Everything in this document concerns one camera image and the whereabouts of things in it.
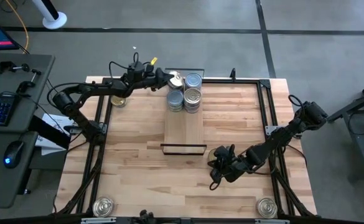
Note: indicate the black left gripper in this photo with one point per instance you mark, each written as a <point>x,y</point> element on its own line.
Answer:
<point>139,81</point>

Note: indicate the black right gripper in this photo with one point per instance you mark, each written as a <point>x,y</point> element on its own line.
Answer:
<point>234,169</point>

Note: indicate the green label can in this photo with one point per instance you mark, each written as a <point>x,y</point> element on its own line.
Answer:
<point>175,97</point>
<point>175,108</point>
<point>193,80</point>

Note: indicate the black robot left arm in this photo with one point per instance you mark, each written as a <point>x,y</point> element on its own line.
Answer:
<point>79,119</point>

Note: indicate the yellow tag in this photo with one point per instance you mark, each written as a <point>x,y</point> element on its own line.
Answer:
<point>153,60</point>

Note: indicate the small black object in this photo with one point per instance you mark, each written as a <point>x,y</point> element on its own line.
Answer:
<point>146,217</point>

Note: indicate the white printed paper sheet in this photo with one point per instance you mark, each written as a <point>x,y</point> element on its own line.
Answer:
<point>57,121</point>

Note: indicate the white round-base pole stand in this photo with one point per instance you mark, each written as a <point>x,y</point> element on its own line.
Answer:
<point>55,20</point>

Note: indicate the black desk clamp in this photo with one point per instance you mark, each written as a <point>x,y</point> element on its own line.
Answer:
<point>6,66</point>

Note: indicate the black computer mouse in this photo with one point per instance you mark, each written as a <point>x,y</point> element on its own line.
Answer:
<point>13,154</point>

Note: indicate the grey desk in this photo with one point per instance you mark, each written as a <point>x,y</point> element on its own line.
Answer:
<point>1,186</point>

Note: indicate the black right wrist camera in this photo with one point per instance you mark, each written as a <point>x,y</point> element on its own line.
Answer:
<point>224,152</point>

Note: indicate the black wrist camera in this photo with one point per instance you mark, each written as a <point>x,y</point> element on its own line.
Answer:
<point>135,68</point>
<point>224,152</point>

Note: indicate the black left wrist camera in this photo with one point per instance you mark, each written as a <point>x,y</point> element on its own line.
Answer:
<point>135,68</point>

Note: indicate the black aluminium rig frame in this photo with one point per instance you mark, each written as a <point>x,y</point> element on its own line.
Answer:
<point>231,80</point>

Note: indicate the silver corner bracket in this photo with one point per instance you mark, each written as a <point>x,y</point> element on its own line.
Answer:
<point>270,129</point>

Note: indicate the silver mounting bracket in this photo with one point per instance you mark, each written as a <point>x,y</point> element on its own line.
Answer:
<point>97,220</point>
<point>272,221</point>

